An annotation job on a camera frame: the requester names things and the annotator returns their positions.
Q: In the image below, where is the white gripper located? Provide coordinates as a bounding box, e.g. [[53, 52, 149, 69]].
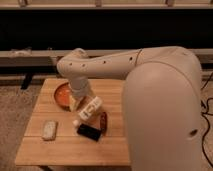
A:
[[69, 82, 91, 112]]

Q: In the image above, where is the white plastic bottle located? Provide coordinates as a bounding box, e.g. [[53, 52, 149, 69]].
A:
[[73, 96, 102, 128]]

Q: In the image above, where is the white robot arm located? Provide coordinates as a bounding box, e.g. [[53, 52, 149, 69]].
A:
[[57, 46, 202, 171]]

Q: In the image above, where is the orange bowl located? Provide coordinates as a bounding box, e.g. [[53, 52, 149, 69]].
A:
[[54, 82, 70, 108]]

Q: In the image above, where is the black rectangular box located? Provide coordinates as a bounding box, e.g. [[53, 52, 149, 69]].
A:
[[77, 124, 101, 141]]

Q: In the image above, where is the wooden table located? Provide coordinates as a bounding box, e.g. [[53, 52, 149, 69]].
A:
[[15, 78, 130, 166]]

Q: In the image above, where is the white sponge block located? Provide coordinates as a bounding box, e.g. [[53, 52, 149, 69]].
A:
[[42, 121, 58, 141]]

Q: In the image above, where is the metal window rail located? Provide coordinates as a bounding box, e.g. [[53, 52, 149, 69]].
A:
[[0, 48, 213, 67]]

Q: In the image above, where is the black cable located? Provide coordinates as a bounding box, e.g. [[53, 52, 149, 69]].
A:
[[199, 71, 213, 169]]

